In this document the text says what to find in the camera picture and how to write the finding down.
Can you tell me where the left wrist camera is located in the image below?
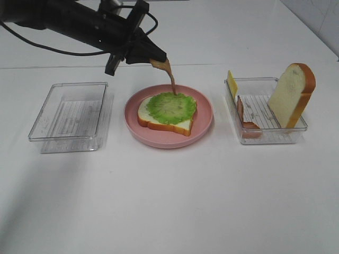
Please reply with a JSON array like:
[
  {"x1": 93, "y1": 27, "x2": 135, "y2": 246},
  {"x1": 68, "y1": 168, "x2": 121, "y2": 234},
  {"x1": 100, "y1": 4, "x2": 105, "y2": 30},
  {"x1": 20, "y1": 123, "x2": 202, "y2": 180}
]
[{"x1": 97, "y1": 0, "x2": 133, "y2": 20}]

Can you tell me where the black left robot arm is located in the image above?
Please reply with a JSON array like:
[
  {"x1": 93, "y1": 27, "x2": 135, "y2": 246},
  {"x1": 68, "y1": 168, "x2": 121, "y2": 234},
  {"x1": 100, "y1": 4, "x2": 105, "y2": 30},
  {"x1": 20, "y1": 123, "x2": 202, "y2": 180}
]
[{"x1": 1, "y1": 1, "x2": 167, "y2": 76}]

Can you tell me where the bacon strip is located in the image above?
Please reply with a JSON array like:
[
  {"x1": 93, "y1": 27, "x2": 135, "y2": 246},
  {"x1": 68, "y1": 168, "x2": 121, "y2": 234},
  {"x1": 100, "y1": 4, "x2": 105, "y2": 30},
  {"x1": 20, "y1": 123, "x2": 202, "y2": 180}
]
[
  {"x1": 237, "y1": 95, "x2": 262, "y2": 139},
  {"x1": 149, "y1": 59, "x2": 177, "y2": 95}
]

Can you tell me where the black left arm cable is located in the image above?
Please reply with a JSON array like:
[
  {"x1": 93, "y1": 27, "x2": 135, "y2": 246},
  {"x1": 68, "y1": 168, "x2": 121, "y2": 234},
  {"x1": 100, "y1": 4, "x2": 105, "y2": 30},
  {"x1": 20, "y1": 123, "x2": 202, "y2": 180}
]
[{"x1": 0, "y1": 12, "x2": 159, "y2": 57}]

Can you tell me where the right clear plastic tray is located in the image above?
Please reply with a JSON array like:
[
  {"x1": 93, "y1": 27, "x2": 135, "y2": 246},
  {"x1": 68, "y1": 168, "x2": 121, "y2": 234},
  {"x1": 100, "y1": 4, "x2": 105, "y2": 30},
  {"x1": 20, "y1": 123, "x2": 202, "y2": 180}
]
[{"x1": 224, "y1": 77, "x2": 308, "y2": 144}]

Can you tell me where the clear plastic tray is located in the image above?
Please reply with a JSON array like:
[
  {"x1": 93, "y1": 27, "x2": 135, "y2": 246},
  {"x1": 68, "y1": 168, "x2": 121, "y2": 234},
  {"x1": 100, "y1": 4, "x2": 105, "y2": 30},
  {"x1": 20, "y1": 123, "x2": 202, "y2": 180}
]
[
  {"x1": 224, "y1": 77, "x2": 308, "y2": 144},
  {"x1": 28, "y1": 82, "x2": 114, "y2": 153}
]

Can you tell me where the yellow cheese slice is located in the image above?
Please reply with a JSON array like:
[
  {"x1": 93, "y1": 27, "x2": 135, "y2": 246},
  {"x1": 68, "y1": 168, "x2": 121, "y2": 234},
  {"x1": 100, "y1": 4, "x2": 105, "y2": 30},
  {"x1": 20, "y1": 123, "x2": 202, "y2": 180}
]
[{"x1": 226, "y1": 70, "x2": 238, "y2": 102}]

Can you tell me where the left clear plastic tray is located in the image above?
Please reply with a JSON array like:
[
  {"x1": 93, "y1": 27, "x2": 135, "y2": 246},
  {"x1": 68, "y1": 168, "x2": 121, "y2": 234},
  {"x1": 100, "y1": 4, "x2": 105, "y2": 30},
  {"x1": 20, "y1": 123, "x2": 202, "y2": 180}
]
[{"x1": 28, "y1": 82, "x2": 114, "y2": 153}]

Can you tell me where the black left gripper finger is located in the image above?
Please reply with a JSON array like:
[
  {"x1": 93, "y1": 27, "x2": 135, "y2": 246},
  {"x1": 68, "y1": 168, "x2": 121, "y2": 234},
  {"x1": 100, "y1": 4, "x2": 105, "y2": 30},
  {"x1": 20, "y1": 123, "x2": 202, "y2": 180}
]
[{"x1": 125, "y1": 28, "x2": 167, "y2": 65}]

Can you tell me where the pink round plate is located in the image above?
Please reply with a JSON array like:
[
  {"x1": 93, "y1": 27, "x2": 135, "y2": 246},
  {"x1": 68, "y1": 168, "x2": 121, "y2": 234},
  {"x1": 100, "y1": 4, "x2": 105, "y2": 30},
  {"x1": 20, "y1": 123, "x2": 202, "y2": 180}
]
[{"x1": 124, "y1": 84, "x2": 213, "y2": 149}]

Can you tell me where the bread slice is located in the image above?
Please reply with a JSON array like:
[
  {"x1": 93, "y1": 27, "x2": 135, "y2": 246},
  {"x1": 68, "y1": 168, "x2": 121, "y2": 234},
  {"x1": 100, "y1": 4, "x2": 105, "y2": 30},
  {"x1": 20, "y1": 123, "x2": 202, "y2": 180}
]
[
  {"x1": 268, "y1": 63, "x2": 316, "y2": 129},
  {"x1": 137, "y1": 96, "x2": 195, "y2": 136}
]

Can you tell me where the green lettuce leaf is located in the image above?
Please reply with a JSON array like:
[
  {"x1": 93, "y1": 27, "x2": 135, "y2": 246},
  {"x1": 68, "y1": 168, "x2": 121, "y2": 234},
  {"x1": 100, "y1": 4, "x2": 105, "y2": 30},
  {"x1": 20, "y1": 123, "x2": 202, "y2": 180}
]
[{"x1": 146, "y1": 92, "x2": 197, "y2": 124}]

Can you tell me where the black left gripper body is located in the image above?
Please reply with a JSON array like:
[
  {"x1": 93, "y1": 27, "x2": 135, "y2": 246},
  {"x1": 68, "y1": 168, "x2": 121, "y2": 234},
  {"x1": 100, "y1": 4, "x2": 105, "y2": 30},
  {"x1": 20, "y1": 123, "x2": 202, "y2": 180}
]
[{"x1": 94, "y1": 1, "x2": 149, "y2": 76}]

